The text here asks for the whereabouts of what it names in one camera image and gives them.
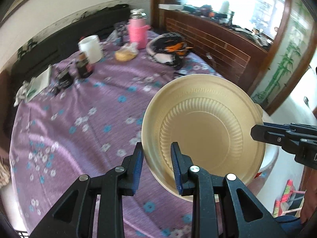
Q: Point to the black orange patterned scarf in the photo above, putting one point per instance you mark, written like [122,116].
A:
[163,44]

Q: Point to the person's right forearm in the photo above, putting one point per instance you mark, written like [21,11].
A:
[309,195]

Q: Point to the white plastic cup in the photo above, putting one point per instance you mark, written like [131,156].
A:
[91,48]

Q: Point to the wooden brick-pattern panel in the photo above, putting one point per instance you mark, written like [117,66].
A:
[210,44]

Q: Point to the person's blue trouser leg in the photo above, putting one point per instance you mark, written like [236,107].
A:
[287,222]

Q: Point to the purple floral tablecloth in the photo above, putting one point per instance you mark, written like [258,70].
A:
[86,104]

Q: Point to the white booklet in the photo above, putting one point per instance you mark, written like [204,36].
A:
[40,81]

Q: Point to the small black jar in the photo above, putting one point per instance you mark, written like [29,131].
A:
[65,78]

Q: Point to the pink thermos with knit sleeve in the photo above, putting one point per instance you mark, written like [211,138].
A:
[137,34]

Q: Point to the flat white box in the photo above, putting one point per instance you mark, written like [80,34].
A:
[171,6]

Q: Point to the small silver object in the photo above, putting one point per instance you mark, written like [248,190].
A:
[182,73]

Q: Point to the brown jar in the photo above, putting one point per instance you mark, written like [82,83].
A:
[84,65]

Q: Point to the pile of dark tools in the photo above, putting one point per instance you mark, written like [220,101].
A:
[223,17]

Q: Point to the white bowl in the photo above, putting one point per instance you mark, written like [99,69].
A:
[271,157]

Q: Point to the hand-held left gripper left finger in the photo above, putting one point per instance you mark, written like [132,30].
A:
[137,171]

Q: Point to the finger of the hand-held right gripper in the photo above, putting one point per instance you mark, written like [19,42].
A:
[267,133]
[277,126]

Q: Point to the colourful packets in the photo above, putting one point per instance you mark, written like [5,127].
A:
[284,198]

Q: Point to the plastic bag of yellow food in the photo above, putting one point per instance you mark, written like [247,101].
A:
[125,54]

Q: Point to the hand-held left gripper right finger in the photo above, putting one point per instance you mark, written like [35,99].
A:
[176,171]

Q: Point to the crumpled white tissue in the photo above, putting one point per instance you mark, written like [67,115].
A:
[22,91]

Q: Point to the black sofa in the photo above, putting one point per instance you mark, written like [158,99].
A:
[49,44]

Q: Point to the bamboo wall picture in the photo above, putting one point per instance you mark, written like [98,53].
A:
[279,74]

